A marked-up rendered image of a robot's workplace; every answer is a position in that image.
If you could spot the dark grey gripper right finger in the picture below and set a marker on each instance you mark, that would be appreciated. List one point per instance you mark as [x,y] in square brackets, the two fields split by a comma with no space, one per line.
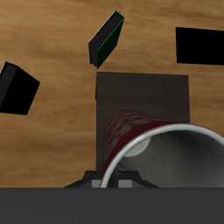
[128,178]

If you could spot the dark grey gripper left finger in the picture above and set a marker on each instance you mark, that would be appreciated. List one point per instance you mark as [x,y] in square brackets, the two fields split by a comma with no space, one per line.
[90,178]

